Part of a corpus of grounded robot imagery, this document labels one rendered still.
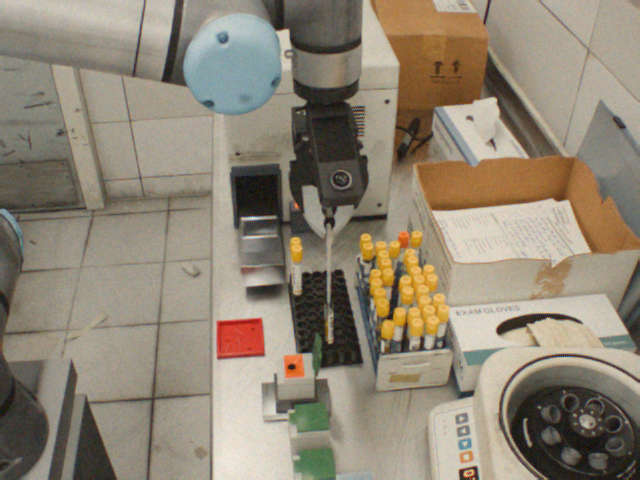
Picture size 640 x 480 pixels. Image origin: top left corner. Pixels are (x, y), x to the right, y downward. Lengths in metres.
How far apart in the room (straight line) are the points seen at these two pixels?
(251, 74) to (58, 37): 0.14
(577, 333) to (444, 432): 0.23
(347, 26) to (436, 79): 0.85
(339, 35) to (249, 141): 0.45
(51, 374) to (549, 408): 0.63
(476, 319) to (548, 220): 0.28
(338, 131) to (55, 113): 1.94
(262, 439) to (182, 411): 1.14
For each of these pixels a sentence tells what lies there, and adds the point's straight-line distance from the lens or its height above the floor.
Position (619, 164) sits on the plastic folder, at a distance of 1.16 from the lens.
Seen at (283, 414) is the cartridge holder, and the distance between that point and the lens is 0.90.
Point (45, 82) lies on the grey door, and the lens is 2.53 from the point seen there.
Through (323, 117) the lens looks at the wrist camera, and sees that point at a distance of 0.73.
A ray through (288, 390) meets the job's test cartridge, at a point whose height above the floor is 0.93.
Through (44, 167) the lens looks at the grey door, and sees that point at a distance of 2.71.
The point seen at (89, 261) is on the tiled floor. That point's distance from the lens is 2.55.
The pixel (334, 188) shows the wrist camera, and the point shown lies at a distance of 0.69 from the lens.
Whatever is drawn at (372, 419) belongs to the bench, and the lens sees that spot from 0.92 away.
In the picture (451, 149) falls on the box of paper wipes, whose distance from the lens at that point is 1.37.
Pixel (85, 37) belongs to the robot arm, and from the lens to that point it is 0.53.
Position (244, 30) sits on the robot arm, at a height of 1.43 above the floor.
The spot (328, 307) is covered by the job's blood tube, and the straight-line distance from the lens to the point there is 0.91.
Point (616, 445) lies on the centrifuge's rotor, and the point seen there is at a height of 0.97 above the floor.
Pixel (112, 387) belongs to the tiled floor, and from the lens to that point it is 2.13.
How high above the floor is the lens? 1.63
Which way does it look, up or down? 40 degrees down
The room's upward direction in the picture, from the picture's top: straight up
